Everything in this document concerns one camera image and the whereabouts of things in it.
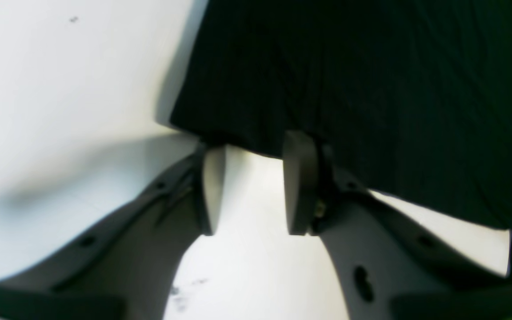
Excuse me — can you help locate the black T-shirt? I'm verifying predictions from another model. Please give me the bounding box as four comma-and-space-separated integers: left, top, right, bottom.
169, 0, 512, 280

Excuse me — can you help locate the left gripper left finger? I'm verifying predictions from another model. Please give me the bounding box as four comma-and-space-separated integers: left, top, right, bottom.
0, 143, 225, 320

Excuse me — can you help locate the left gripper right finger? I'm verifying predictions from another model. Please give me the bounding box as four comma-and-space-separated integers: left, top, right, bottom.
282, 130, 512, 320

